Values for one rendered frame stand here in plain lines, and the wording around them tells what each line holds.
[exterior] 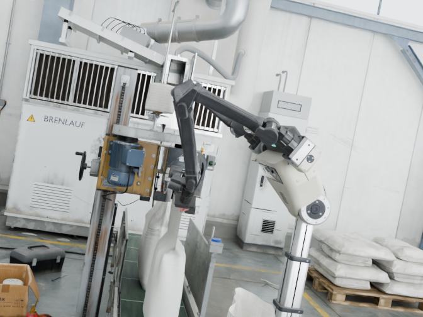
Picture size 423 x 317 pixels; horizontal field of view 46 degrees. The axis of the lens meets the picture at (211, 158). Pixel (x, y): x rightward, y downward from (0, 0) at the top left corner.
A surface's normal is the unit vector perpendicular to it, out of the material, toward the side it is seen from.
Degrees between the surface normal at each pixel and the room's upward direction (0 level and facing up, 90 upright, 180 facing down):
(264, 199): 90
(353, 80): 90
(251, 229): 90
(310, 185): 115
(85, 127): 90
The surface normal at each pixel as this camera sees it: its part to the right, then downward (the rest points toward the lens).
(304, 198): 0.41, 0.54
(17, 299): 0.48, 0.07
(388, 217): 0.18, 0.08
